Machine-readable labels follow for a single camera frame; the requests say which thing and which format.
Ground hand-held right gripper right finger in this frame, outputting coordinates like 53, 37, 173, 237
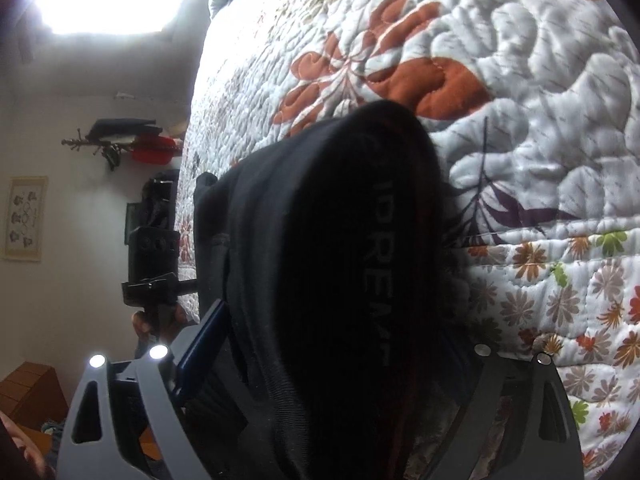
425, 342, 586, 480

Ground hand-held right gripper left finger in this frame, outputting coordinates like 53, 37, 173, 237
55, 299, 251, 480

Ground black pants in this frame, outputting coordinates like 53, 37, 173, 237
192, 100, 496, 480

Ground person's left hand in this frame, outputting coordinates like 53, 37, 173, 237
131, 306, 194, 357

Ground red hanging bag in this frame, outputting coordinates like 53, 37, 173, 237
130, 132, 180, 166

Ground dark hanging garment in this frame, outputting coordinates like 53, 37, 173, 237
86, 117, 162, 142

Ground wooden coat rack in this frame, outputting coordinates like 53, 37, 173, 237
61, 127, 126, 172

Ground wooden cabinet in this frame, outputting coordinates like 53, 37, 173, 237
0, 360, 69, 428

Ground floral quilted bedspread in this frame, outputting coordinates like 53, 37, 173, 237
177, 0, 640, 480

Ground framed wall picture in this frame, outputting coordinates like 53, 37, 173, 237
2, 176, 49, 262

